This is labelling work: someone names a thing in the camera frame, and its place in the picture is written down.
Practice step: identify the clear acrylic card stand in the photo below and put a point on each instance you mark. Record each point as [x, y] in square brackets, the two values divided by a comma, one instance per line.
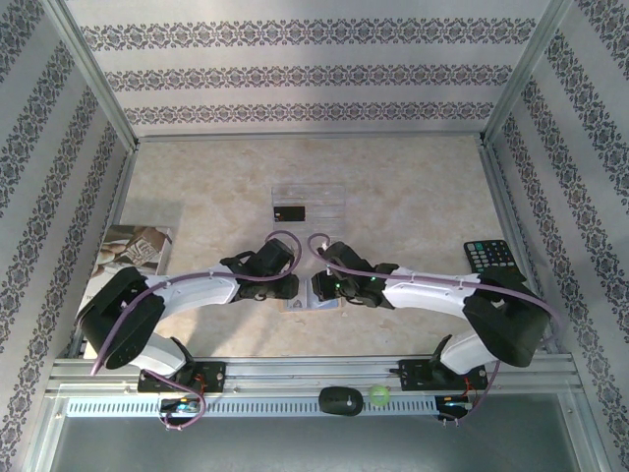
[319, 196]

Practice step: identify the aluminium frame back bar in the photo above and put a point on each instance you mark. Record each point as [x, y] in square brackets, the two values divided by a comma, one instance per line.
[309, 137]

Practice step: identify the black credit card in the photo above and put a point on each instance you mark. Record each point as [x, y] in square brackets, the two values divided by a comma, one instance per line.
[290, 214]

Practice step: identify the small circuit board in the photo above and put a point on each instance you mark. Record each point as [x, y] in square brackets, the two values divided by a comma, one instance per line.
[179, 406]
[454, 404]

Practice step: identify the black remote control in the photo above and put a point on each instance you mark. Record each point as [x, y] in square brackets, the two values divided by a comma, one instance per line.
[486, 253]

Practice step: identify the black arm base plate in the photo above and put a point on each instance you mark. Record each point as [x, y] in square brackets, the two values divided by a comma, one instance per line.
[216, 376]
[413, 373]

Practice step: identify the black computer mouse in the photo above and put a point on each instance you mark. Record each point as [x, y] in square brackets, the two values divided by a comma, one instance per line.
[339, 400]

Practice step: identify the beige card holder wallet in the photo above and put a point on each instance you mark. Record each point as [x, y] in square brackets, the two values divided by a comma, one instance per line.
[324, 305]

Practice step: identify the grey metal front panel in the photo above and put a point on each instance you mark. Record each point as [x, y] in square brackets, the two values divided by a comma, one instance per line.
[314, 447]

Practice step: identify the illustrated paperback book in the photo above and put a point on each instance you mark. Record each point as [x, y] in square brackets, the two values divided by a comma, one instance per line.
[142, 246]

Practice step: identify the aluminium frame post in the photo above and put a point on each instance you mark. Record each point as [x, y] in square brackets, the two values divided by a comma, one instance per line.
[103, 83]
[522, 74]

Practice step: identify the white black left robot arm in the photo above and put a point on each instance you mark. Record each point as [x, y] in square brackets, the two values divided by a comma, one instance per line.
[196, 295]

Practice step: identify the aluminium frame side rail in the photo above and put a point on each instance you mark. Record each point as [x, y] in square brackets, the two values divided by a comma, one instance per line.
[508, 206]
[123, 187]

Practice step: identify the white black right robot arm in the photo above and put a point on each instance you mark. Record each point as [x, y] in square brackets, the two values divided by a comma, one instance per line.
[422, 297]

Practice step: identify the aluminium mounting rail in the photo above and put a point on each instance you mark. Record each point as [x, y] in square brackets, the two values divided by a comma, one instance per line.
[309, 373]

